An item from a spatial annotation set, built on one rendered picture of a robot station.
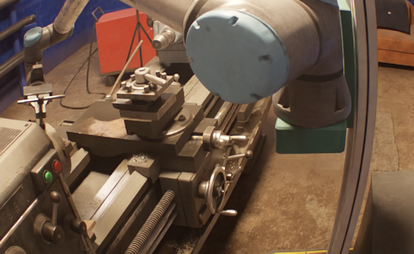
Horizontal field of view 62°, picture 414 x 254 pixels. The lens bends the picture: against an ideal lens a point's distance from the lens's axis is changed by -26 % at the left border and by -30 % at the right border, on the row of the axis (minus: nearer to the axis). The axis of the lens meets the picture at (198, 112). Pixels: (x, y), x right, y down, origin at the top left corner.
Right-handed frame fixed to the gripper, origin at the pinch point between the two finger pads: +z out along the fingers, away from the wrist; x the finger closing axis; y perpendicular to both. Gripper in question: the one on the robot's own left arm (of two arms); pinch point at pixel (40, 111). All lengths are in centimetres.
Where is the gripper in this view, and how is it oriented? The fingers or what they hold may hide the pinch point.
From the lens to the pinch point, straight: 143.2
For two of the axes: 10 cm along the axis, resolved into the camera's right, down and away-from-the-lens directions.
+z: 4.2, 6.0, -6.8
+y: -2.2, 8.0, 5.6
